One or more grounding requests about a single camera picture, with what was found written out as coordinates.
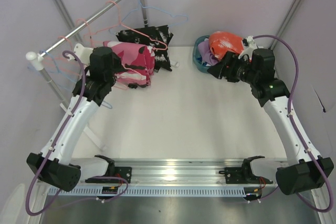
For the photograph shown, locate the purple trousers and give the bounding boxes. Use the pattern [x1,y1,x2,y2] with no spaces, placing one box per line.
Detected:
[197,40,222,66]

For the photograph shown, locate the orange trousers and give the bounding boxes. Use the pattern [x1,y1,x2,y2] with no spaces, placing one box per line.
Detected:
[208,31,244,60]

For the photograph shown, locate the pink patterned trousers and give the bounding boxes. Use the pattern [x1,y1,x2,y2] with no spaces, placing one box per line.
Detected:
[102,40,156,88]

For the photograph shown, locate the pink hanger of black trousers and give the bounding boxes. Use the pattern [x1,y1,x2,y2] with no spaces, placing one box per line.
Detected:
[84,0,168,51]

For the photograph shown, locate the pink hanger of orange trousers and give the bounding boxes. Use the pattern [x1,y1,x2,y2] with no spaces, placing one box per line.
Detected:
[41,36,85,83]

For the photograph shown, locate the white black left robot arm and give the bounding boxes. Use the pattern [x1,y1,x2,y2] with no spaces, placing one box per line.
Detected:
[26,47,123,191]

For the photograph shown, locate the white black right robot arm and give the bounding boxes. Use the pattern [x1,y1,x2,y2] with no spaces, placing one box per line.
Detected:
[207,48,334,195]

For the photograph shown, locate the black white trousers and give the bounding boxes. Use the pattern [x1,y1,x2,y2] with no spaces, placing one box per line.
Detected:
[115,25,174,72]

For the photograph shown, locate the empty light blue hanger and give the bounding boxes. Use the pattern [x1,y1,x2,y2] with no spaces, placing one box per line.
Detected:
[120,0,189,28]

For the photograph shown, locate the teal plastic basin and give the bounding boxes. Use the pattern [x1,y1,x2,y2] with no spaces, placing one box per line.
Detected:
[192,36,211,73]

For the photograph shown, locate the metal clothes rack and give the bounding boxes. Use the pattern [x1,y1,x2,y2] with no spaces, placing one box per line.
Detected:
[25,0,181,151]

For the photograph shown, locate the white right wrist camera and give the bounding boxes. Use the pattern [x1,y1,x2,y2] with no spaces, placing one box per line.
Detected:
[238,36,259,60]

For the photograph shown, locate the aluminium mounting rail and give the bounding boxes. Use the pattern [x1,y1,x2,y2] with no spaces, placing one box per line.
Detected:
[38,157,289,186]

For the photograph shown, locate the white slotted cable duct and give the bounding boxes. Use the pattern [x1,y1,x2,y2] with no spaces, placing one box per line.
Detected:
[59,185,246,197]

